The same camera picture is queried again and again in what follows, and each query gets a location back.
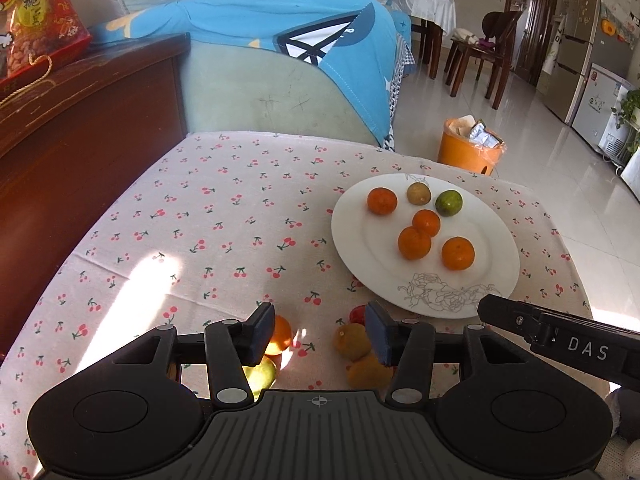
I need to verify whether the white plate with line drawing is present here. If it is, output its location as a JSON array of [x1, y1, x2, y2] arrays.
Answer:
[[331, 173, 521, 319]]

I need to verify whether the green potted plant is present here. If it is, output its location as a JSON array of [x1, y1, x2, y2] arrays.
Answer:
[[611, 87, 640, 158]]

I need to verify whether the orange trash bin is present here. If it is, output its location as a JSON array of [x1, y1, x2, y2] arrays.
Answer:
[[437, 115, 507, 177]]

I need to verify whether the dark wooden cabinet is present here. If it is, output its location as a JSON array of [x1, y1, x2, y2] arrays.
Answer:
[[0, 32, 191, 346]]

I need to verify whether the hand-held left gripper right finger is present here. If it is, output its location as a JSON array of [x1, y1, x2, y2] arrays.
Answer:
[[364, 301, 531, 407]]

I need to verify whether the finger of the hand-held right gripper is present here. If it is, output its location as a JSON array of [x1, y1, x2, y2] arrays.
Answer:
[[477, 294, 543, 343]]

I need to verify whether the green citrus fruit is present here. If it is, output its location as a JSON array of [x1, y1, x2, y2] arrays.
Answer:
[[242, 355, 277, 401], [435, 190, 463, 217]]

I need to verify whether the red nut gift bag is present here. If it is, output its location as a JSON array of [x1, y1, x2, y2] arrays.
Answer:
[[0, 0, 93, 106]]

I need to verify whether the wall poster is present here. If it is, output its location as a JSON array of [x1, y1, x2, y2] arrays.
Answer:
[[600, 0, 640, 43]]

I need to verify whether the cherry print tablecloth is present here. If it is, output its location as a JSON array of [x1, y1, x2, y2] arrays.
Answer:
[[0, 131, 611, 480]]

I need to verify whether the silver refrigerator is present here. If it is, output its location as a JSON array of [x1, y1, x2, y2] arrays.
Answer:
[[539, 0, 606, 126]]

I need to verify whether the white chest freezer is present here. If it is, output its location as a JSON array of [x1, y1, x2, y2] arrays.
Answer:
[[571, 62, 635, 156]]

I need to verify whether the orange tangerine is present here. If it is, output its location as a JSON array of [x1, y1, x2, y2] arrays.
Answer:
[[262, 315, 293, 357], [367, 187, 399, 216], [412, 209, 442, 238], [441, 236, 476, 271], [397, 226, 432, 261]]

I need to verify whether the wooden dining table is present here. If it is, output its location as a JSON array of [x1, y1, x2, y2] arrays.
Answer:
[[407, 15, 457, 80]]

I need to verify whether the houndstooth checked cloth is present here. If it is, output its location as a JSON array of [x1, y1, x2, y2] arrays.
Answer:
[[386, 35, 417, 153]]

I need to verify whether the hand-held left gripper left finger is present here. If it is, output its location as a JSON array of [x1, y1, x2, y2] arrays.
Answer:
[[111, 302, 277, 408]]

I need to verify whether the pale green sofa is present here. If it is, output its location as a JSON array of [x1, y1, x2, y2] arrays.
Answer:
[[107, 0, 416, 151]]

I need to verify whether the blue printed blanket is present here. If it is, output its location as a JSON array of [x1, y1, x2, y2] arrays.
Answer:
[[90, 0, 416, 148]]

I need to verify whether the brown wooden door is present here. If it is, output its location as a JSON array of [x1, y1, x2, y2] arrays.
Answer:
[[509, 0, 562, 86]]

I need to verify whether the white tablecloth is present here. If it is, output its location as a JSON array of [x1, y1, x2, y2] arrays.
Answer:
[[376, 0, 457, 36]]

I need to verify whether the brown kiwi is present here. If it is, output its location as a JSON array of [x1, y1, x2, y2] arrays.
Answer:
[[406, 182, 432, 206], [346, 352, 396, 388], [333, 322, 373, 362]]

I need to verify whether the wooden dining chair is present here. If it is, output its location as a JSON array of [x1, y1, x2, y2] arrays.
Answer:
[[444, 10, 524, 111]]

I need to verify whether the white hanging towel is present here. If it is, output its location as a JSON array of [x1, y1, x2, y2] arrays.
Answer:
[[542, 15, 566, 73]]

